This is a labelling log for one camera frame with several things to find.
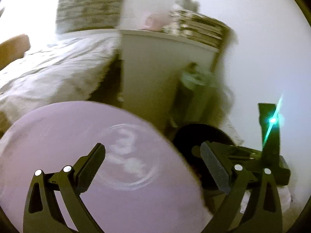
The pink plush toy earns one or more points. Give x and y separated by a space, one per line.
155 21

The patterned floral curtain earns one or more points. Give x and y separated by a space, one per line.
90 7

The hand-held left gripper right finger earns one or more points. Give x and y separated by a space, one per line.
216 170

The stack of books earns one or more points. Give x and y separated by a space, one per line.
201 28

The brown padded headboard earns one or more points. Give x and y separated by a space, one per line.
12 51

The white wall sockets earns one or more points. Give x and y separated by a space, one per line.
233 133

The green air purifier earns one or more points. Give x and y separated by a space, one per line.
194 94

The black trash bin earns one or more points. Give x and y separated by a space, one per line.
187 138

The bed with white bedding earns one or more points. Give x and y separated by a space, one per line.
48 72

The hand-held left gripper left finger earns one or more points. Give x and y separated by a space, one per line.
90 170

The grey plush toy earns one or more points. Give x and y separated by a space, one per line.
187 3

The round purple rug white print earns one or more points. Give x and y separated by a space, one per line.
60 131

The white cabinet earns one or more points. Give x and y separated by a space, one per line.
150 72

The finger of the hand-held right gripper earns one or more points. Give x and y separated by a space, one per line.
195 151

